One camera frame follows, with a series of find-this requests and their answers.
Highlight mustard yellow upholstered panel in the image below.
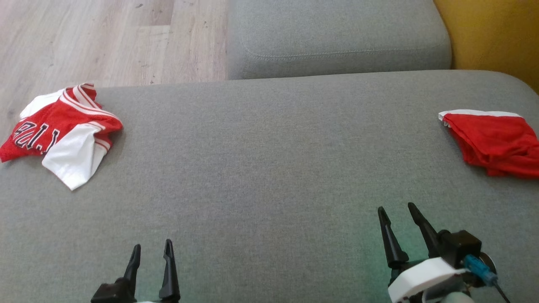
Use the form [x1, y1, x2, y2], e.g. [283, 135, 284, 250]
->
[433, 0, 539, 94]

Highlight red shorts with white stripe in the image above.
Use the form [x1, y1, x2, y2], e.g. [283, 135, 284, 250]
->
[438, 109, 539, 180]

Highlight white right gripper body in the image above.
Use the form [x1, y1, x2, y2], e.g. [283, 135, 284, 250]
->
[387, 256, 469, 303]

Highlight red and white lettered jersey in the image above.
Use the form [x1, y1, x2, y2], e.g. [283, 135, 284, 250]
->
[0, 83, 124, 191]

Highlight large grey sofa seat cushion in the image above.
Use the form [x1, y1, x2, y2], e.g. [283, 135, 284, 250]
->
[0, 69, 539, 303]

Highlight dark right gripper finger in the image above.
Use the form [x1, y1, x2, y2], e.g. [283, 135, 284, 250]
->
[378, 206, 409, 268]
[407, 202, 443, 258]

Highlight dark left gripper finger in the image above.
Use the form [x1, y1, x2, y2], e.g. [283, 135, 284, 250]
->
[159, 239, 181, 302]
[121, 244, 142, 297]

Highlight small grey sofa cushion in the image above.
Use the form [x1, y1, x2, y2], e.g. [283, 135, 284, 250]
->
[226, 0, 454, 81]

